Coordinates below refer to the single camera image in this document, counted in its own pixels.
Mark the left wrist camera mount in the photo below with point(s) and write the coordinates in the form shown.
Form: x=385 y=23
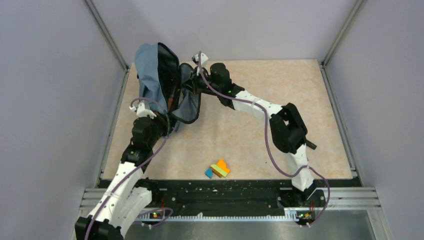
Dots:
x=142 y=110

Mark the green cap black marker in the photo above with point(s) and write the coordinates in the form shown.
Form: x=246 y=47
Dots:
x=311 y=145

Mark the blue eraser wedge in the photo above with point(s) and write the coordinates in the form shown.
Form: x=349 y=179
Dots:
x=209 y=173

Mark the aluminium frame rail right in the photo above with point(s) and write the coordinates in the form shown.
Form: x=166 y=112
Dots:
x=351 y=17

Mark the aluminium frame rail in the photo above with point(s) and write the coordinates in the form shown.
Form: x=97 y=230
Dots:
x=98 y=20
x=351 y=17

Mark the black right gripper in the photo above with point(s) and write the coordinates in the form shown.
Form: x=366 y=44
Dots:
x=193 y=84

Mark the orange eraser block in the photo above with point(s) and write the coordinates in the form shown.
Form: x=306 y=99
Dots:
x=223 y=166

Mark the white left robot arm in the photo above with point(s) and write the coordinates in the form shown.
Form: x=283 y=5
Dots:
x=124 y=198

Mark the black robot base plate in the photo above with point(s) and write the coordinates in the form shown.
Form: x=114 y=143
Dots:
x=235 y=198

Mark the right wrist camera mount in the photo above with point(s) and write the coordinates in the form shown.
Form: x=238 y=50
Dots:
x=200 y=59

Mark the blue student backpack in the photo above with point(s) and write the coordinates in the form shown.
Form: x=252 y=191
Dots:
x=161 y=77

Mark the aluminium frame rail left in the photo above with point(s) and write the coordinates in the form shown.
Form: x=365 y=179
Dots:
x=98 y=20

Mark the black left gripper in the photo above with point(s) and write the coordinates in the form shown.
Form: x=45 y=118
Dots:
x=163 y=119

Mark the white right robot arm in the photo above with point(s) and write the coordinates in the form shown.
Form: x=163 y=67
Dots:
x=284 y=126

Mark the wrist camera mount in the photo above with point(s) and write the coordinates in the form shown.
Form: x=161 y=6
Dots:
x=200 y=59
x=142 y=110

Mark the green brown eraser block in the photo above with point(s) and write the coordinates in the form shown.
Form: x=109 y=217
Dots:
x=217 y=170

